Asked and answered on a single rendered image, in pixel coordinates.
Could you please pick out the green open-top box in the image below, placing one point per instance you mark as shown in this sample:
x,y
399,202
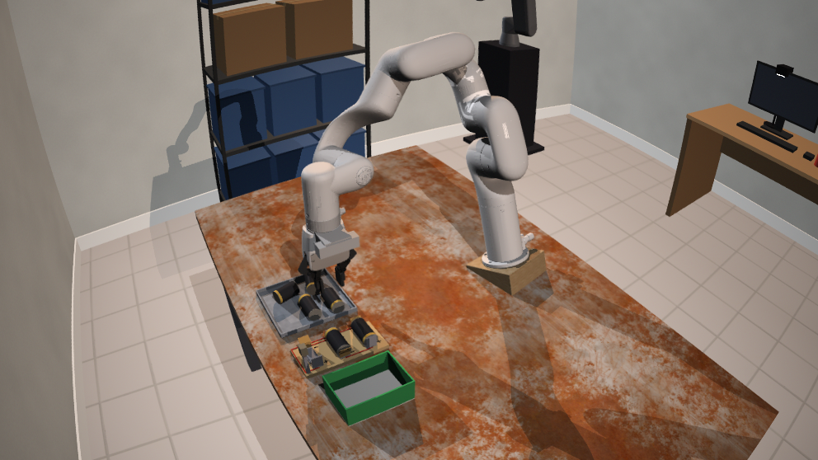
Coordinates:
x,y
370,378

